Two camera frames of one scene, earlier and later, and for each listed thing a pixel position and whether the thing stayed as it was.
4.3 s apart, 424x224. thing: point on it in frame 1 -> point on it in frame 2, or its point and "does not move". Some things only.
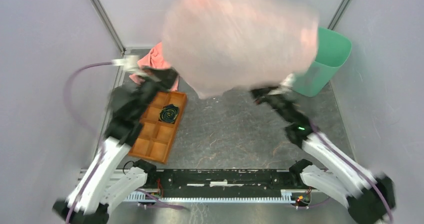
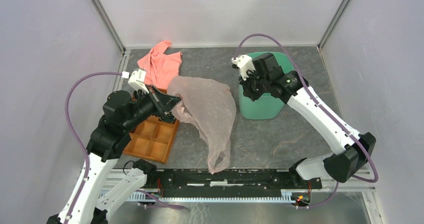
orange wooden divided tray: [153, 142] does not move
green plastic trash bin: [333, 50] -> [269, 107]
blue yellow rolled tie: [168, 112] does not move
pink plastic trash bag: [226, 39] -> [209, 106]
